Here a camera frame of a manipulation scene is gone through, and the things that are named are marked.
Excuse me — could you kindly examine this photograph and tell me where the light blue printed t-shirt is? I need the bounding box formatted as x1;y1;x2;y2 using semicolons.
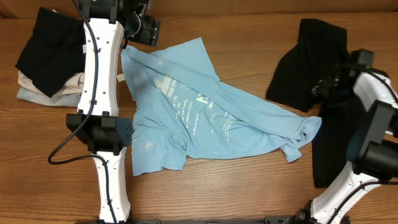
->
121;38;322;176

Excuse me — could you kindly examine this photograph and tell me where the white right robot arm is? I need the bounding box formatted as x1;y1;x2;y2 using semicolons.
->
264;63;397;223

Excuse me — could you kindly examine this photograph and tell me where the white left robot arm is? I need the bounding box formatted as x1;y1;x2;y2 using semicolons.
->
66;0;160;223

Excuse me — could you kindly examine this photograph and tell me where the black garment on right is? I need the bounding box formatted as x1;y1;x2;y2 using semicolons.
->
266;19;365;188

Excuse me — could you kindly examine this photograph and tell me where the beige folded garment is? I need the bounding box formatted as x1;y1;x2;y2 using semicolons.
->
17;71;85;100

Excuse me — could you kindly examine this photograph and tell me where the black folded garment on stack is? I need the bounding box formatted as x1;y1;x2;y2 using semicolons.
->
16;7;85;97

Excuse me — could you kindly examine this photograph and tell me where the pale blue folded garment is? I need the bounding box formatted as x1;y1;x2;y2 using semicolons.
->
17;87;81;108

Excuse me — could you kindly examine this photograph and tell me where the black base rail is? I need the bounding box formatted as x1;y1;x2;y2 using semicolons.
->
74;215;351;224

